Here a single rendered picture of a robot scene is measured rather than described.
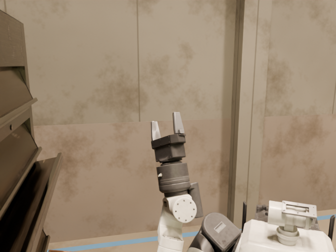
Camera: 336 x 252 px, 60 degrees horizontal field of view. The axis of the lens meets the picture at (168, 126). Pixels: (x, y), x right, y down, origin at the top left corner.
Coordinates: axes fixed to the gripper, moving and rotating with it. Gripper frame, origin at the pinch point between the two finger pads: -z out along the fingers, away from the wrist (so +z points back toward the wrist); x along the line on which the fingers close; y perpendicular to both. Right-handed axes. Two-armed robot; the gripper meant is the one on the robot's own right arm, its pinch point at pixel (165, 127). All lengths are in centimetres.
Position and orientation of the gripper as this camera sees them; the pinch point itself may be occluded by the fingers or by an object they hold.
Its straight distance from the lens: 84.3
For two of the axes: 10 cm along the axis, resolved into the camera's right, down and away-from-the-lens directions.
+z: 1.5, 9.7, -1.8
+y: -7.8, 0.0, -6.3
